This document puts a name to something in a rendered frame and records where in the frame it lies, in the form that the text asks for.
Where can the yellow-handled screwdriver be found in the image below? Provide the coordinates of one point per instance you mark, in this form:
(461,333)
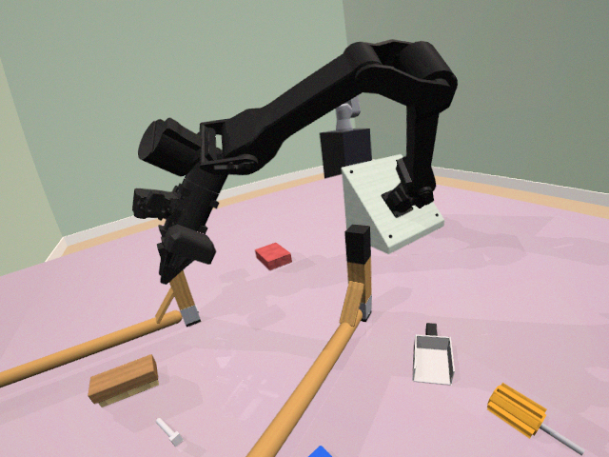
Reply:
(523,414)

